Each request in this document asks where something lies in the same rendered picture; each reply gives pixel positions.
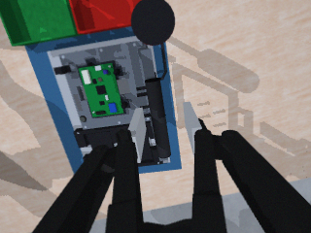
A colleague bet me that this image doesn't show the green open bin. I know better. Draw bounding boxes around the green open bin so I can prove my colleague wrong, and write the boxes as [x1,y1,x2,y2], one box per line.
[0,0,84,47]

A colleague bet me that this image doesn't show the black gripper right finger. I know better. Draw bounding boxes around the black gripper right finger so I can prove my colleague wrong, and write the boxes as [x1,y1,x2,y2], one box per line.
[183,102,311,233]

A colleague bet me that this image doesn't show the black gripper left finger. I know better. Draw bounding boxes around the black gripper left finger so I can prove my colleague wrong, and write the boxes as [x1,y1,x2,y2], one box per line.
[32,108,146,233]

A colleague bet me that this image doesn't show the green circuit board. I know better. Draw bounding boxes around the green circuit board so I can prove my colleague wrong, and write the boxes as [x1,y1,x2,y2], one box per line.
[79,63,123,117]

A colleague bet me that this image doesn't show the red bin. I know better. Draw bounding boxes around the red bin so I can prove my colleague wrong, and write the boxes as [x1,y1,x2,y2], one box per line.
[69,0,141,34]

